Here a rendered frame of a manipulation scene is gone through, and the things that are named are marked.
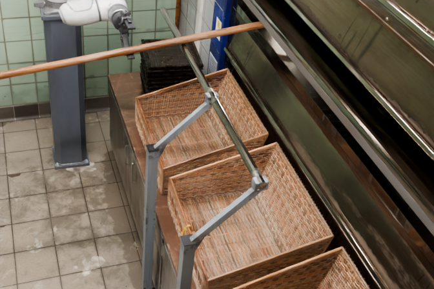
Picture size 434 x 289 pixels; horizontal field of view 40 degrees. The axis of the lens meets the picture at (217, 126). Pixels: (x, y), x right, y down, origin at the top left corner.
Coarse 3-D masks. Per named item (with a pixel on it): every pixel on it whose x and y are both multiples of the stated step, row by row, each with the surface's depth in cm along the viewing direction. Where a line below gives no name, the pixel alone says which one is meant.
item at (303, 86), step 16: (256, 32) 264; (272, 48) 251; (288, 64) 241; (304, 80) 232; (304, 96) 228; (320, 96) 224; (320, 112) 217; (336, 128) 209; (352, 144) 202; (352, 160) 201; (368, 160) 196; (368, 176) 192; (384, 176) 190; (384, 192) 185; (400, 208) 179; (400, 224) 179; (416, 224) 174; (416, 240) 172; (432, 240) 170; (432, 256) 166
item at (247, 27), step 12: (252, 24) 249; (192, 36) 246; (204, 36) 246; (216, 36) 248; (120, 48) 243; (132, 48) 242; (144, 48) 243; (156, 48) 245; (60, 60) 239; (72, 60) 239; (84, 60) 240; (96, 60) 241; (0, 72) 236; (12, 72) 236; (24, 72) 237
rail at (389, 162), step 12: (252, 0) 229; (264, 12) 220; (276, 24) 213; (288, 36) 207; (300, 60) 196; (312, 72) 190; (324, 84) 184; (336, 96) 178; (348, 108) 174; (360, 132) 167; (372, 144) 162; (384, 156) 158; (396, 168) 154; (408, 180) 150; (420, 192) 147; (420, 204) 145; (432, 216) 142
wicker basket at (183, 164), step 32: (160, 96) 294; (192, 96) 300; (224, 96) 297; (160, 128) 295; (192, 128) 298; (224, 128) 293; (256, 128) 266; (160, 160) 254; (192, 160) 252; (160, 192) 259
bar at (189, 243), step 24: (168, 24) 262; (216, 96) 219; (192, 120) 223; (240, 144) 197; (144, 216) 249; (216, 216) 189; (144, 240) 256; (192, 240) 190; (144, 264) 263; (192, 264) 196; (144, 288) 273
